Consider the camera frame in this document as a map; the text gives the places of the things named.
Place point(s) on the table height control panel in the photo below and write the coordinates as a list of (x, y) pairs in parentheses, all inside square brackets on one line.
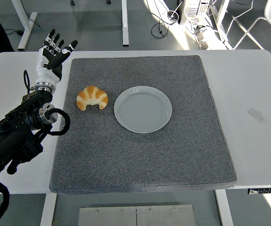
[(267, 190)]

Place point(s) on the grey speckled mat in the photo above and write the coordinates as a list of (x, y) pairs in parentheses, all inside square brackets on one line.
[(137, 160)]

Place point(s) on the white table leg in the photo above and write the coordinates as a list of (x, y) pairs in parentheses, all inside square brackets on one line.
[(48, 209), (224, 209)]

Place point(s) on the clear tape patch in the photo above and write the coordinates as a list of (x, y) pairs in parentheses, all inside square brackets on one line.
[(256, 115)]

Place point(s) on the grey power adapter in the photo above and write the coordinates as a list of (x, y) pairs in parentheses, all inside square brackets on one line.
[(200, 36), (203, 45)]

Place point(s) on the white computer tower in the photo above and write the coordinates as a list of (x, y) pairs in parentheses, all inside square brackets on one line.
[(194, 9)]

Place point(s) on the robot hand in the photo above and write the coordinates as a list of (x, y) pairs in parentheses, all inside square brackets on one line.
[(47, 74)]

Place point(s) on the grey metal plate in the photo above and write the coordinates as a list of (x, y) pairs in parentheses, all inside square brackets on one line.
[(166, 215), (107, 216)]

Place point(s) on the golden croissant bread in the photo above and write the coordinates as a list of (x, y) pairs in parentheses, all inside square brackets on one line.
[(92, 93)]

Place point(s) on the white desk leg with foot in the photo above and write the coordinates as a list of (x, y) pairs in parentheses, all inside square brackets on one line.
[(125, 23), (28, 30)]

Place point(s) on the round grey plate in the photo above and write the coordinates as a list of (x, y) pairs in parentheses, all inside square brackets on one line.
[(142, 110)]

